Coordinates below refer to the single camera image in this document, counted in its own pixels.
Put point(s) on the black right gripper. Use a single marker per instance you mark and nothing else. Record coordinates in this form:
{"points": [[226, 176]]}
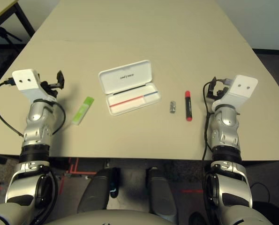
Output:
{"points": [[221, 89]]}

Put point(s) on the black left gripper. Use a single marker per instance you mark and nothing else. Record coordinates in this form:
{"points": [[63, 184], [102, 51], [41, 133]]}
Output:
{"points": [[50, 87]]}

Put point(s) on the black marker with red cap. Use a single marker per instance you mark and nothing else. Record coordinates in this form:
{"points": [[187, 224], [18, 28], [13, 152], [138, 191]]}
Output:
{"points": [[188, 105]]}

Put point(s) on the green highlighter pen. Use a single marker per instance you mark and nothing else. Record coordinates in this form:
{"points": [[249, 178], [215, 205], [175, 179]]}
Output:
{"points": [[81, 112]]}

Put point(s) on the white plastic pencil case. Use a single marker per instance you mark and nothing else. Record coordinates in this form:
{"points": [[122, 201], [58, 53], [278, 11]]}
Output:
{"points": [[122, 79]]}

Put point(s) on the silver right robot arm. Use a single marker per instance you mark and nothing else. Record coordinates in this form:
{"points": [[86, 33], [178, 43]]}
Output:
{"points": [[226, 122]]}

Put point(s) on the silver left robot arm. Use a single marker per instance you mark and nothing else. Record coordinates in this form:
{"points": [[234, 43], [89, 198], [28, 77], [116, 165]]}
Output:
{"points": [[36, 122]]}

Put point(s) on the black tripod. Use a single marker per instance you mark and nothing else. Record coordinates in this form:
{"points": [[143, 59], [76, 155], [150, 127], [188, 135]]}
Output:
{"points": [[3, 31]]}

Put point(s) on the dark grey robot right leg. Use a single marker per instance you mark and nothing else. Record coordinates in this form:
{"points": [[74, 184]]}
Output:
{"points": [[160, 189]]}

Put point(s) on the dark grey robot leg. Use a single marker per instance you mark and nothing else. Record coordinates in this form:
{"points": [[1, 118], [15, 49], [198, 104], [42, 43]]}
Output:
{"points": [[94, 189], [160, 189]]}

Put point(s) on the dark grey robot left leg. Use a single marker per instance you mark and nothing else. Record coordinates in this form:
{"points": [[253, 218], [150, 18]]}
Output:
{"points": [[94, 189]]}

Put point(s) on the black shoe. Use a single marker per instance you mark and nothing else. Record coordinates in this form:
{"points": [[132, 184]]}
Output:
{"points": [[196, 219]]}

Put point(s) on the beige robot torso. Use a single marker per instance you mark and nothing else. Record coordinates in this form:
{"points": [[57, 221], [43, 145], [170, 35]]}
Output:
{"points": [[106, 218]]}

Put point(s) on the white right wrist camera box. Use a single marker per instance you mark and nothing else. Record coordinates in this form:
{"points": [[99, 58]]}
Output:
{"points": [[240, 91]]}

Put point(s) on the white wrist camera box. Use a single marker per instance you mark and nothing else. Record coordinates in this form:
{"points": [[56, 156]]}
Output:
{"points": [[26, 86], [240, 91]]}

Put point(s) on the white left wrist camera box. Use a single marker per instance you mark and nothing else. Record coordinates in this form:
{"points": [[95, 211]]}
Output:
{"points": [[26, 86]]}

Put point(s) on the yellow-edged side table black frame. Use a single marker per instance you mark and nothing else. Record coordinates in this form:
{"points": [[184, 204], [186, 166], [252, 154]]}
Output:
{"points": [[24, 18]]}

